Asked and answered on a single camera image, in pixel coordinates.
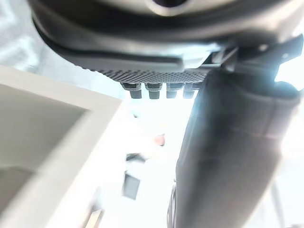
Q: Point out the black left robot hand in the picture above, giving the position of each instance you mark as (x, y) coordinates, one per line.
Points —
(223, 147)

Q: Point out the dark grey rectangular object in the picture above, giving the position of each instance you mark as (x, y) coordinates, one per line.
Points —
(130, 186)

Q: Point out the white open shelf cabinet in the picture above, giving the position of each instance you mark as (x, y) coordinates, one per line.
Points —
(42, 133)

